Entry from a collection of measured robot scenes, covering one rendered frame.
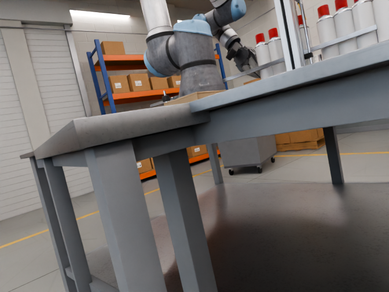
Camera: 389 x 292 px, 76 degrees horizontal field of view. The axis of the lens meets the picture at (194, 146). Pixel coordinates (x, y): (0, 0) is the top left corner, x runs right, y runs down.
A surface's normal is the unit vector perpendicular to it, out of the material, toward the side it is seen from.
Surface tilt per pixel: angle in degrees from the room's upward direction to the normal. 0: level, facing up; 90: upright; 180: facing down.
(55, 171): 90
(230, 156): 94
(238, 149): 94
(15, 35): 90
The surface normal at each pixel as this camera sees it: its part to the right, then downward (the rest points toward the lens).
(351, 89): -0.65, 0.20
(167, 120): 0.58, -0.06
